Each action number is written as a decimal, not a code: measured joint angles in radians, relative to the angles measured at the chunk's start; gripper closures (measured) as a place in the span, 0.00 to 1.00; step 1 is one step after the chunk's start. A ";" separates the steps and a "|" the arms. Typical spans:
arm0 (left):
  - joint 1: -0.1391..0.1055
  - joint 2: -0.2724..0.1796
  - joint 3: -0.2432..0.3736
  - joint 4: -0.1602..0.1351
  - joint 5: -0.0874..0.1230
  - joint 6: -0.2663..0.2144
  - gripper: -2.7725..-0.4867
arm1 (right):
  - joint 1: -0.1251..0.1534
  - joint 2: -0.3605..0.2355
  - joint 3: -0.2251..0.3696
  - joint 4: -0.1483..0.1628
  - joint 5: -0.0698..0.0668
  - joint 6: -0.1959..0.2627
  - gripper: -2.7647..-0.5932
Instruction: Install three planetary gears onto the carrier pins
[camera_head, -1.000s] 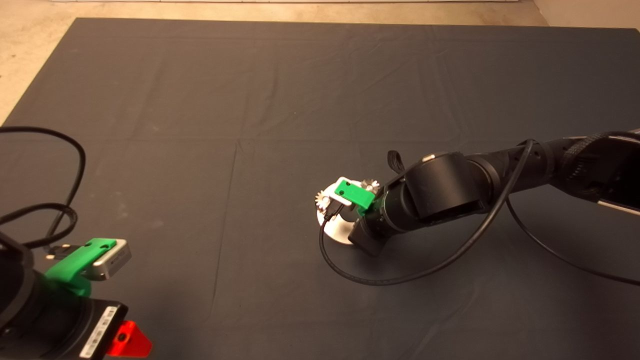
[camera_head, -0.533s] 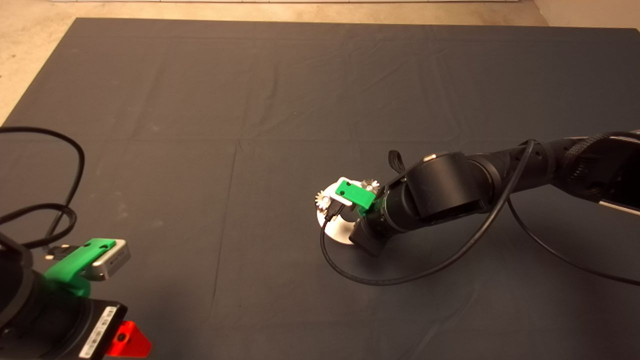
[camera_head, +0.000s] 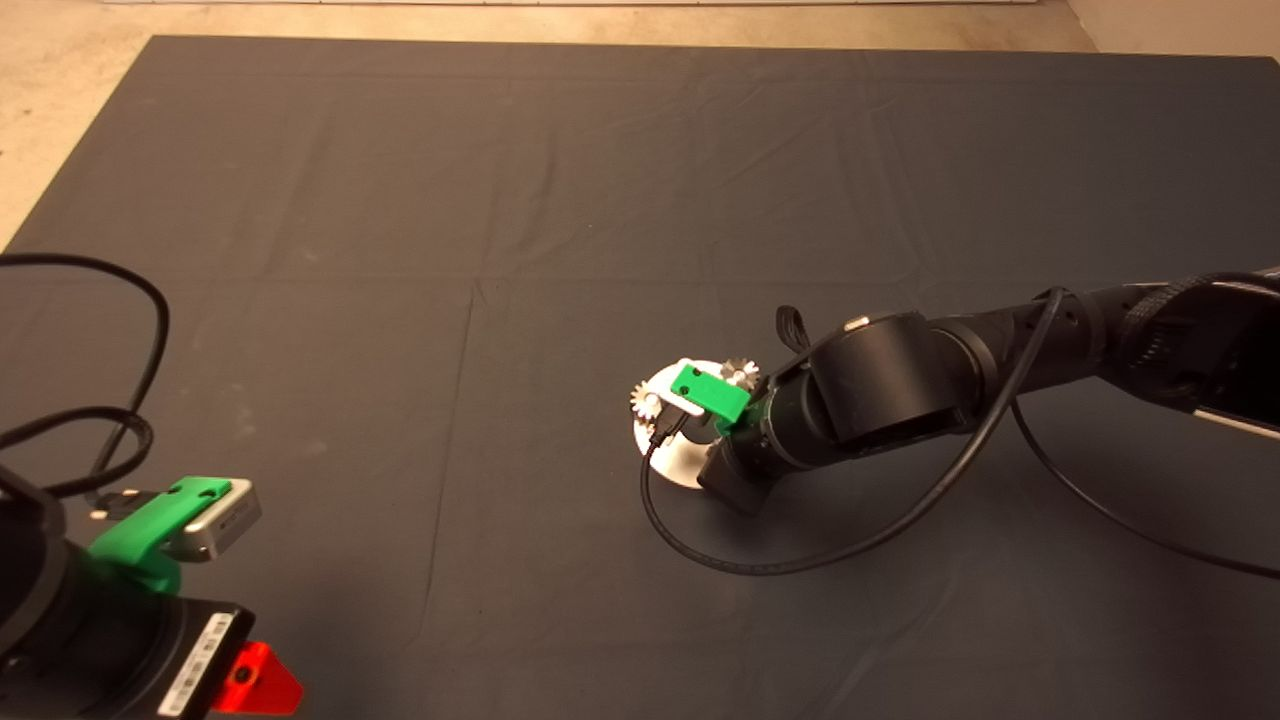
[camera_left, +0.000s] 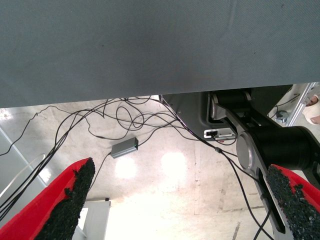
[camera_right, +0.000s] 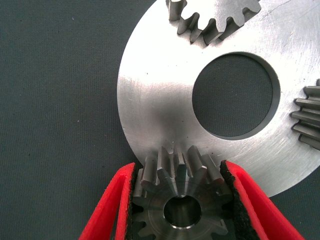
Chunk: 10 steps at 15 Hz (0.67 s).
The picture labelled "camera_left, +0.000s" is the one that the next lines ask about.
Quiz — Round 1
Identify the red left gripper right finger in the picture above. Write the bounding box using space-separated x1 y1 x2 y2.
265 163 320 240

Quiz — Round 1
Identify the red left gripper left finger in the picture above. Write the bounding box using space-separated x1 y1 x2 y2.
0 157 96 240

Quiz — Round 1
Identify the person forearm white sleeve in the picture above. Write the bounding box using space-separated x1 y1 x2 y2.
301 92 320 126

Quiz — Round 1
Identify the white floor box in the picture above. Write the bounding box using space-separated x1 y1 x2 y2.
74 198 111 240

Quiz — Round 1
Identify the round metal floor foot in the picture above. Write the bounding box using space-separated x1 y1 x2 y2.
275 110 289 123

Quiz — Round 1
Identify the grey box with green light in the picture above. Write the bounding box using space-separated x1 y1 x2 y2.
110 136 140 160

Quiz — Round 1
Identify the dark grey table cloth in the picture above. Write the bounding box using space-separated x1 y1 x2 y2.
0 0 320 109

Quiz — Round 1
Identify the thin white floor cable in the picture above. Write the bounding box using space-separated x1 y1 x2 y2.
0 152 47 200

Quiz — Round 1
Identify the black frame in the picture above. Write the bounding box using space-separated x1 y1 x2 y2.
207 88 320 240

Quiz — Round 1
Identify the thin black floor cable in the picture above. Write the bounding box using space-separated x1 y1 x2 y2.
0 96 176 222
88 151 113 191
0 98 121 156
86 104 208 142
159 96 276 240

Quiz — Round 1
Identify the aluminium frame leg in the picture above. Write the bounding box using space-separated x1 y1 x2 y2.
286 82 317 129

